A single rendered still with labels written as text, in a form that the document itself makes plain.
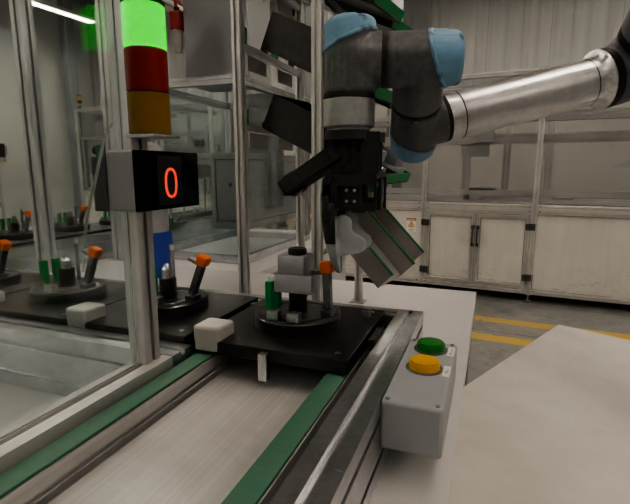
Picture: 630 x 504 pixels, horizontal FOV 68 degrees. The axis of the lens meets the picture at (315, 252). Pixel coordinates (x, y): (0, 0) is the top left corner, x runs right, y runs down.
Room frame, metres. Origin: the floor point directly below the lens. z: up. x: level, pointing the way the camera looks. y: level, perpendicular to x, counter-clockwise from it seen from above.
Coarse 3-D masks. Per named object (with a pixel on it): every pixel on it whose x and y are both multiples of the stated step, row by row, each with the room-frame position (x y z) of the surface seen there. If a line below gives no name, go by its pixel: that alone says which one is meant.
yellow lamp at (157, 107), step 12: (132, 96) 0.58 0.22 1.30; (144, 96) 0.57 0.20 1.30; (156, 96) 0.58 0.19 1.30; (168, 96) 0.60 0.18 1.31; (132, 108) 0.58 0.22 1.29; (144, 108) 0.57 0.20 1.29; (156, 108) 0.58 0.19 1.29; (168, 108) 0.60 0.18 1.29; (132, 120) 0.58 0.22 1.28; (144, 120) 0.57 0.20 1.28; (156, 120) 0.58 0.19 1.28; (168, 120) 0.59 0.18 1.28; (132, 132) 0.58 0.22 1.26; (144, 132) 0.57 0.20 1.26; (156, 132) 0.58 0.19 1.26; (168, 132) 0.59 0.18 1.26
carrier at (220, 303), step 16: (160, 288) 0.81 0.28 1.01; (176, 288) 0.83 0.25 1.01; (160, 304) 0.77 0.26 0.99; (176, 304) 0.77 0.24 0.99; (192, 304) 0.78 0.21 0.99; (208, 304) 0.84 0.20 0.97; (224, 304) 0.84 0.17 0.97; (240, 304) 0.84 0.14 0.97; (160, 320) 0.75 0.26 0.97; (176, 320) 0.75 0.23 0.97; (192, 320) 0.75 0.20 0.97; (160, 336) 0.69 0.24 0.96; (176, 336) 0.68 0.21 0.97; (192, 336) 0.69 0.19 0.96
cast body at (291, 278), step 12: (288, 252) 0.73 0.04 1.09; (300, 252) 0.72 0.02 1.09; (288, 264) 0.72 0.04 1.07; (300, 264) 0.71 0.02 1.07; (312, 264) 0.74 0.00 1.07; (276, 276) 0.72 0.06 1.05; (288, 276) 0.72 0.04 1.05; (300, 276) 0.71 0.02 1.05; (312, 276) 0.71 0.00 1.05; (276, 288) 0.73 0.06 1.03; (288, 288) 0.72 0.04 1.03; (300, 288) 0.71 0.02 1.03; (312, 288) 0.71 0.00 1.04
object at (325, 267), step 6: (324, 264) 0.71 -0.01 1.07; (330, 264) 0.71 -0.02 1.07; (312, 270) 0.72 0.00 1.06; (318, 270) 0.72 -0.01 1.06; (324, 270) 0.71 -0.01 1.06; (330, 270) 0.71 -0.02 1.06; (324, 276) 0.71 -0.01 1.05; (330, 276) 0.71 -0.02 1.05; (324, 282) 0.71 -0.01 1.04; (330, 282) 0.71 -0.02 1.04; (324, 288) 0.71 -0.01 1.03; (330, 288) 0.71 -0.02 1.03; (324, 294) 0.71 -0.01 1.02; (330, 294) 0.71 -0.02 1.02; (324, 300) 0.71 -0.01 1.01; (330, 300) 0.71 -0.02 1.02; (324, 306) 0.71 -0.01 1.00; (330, 306) 0.71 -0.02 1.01
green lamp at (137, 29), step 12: (132, 0) 0.57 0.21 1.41; (144, 0) 0.58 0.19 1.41; (132, 12) 0.57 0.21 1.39; (144, 12) 0.58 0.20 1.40; (156, 12) 0.58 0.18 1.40; (132, 24) 0.57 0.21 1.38; (144, 24) 0.58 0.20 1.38; (156, 24) 0.58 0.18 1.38; (132, 36) 0.58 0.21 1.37; (144, 36) 0.58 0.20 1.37; (156, 36) 0.58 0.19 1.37
